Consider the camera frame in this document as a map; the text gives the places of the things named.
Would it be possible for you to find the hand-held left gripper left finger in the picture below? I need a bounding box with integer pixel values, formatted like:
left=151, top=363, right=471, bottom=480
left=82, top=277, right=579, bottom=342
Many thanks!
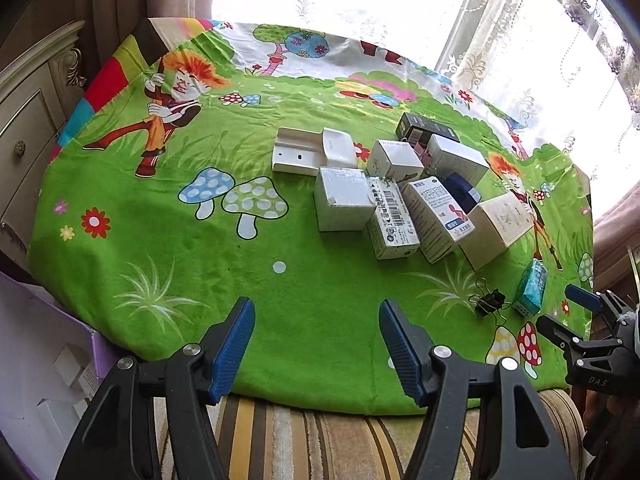
left=55, top=296, right=257, bottom=480

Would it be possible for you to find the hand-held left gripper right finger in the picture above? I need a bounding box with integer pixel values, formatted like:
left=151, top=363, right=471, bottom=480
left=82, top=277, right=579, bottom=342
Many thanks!
left=378, top=299, right=576, bottom=480

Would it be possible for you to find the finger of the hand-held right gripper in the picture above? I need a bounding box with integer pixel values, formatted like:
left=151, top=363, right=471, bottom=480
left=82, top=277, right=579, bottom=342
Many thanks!
left=565, top=283, right=637, bottom=343
left=536, top=313, right=628, bottom=402

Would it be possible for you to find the beige square box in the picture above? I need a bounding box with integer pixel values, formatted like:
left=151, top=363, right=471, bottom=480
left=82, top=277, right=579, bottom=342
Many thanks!
left=457, top=192, right=536, bottom=271

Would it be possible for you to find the white barcode label box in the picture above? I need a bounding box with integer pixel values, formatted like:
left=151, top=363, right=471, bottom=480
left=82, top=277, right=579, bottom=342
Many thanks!
left=366, top=176, right=421, bottom=261

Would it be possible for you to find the white blue medicine box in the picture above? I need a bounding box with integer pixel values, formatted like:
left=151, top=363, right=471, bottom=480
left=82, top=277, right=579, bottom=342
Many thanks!
left=402, top=176, right=476, bottom=265

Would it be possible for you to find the dark blue box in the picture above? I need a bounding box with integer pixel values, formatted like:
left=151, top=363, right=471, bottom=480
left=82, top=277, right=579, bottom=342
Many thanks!
left=442, top=172, right=484, bottom=216

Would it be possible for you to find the white cube box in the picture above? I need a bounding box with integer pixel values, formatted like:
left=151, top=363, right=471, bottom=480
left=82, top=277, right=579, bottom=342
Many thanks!
left=313, top=166, right=377, bottom=233

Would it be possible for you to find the plain white box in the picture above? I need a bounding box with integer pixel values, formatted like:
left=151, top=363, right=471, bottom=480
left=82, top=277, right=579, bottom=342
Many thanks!
left=365, top=138, right=425, bottom=184

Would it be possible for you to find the purple storage box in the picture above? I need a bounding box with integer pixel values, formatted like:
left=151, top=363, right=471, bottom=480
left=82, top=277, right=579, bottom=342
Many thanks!
left=0, top=270, right=122, bottom=480

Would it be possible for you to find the teal small box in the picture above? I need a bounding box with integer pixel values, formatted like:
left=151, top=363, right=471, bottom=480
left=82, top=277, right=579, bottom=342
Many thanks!
left=510, top=258, right=549, bottom=317

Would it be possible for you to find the pinkish brown upholstered furniture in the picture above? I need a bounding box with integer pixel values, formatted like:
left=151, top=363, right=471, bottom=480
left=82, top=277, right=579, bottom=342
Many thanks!
left=592, top=194, right=640, bottom=292

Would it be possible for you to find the black binder clip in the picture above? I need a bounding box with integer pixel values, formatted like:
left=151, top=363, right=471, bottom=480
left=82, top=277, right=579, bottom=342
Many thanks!
left=469, top=279, right=512, bottom=318

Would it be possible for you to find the green cartoon printed blanket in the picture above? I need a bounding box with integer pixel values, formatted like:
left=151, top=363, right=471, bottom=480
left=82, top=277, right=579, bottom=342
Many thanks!
left=27, top=17, right=596, bottom=417

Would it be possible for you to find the striped rug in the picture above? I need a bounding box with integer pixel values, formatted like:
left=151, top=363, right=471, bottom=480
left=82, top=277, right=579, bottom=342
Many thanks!
left=150, top=389, right=587, bottom=480

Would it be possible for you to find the small white carton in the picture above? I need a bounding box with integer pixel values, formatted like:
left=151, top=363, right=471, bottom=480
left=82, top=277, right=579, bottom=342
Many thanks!
left=54, top=342, right=97, bottom=397
left=34, top=397, right=82, bottom=442

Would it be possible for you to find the white grey box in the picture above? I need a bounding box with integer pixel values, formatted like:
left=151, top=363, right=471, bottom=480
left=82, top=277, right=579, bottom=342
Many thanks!
left=425, top=133, right=491, bottom=189

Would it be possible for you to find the white open tray box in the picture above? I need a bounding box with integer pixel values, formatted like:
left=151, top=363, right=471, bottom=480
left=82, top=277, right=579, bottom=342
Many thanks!
left=272, top=127, right=359, bottom=177

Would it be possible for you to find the black box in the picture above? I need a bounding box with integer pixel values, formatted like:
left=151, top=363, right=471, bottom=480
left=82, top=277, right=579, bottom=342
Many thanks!
left=394, top=112, right=460, bottom=146

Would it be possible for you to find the white lace sheer curtain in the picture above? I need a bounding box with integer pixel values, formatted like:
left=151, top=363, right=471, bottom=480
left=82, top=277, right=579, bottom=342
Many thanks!
left=210, top=0, right=640, bottom=206

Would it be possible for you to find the white carved dresser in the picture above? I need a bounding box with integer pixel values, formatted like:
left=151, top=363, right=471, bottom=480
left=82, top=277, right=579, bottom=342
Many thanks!
left=0, top=20, right=89, bottom=267

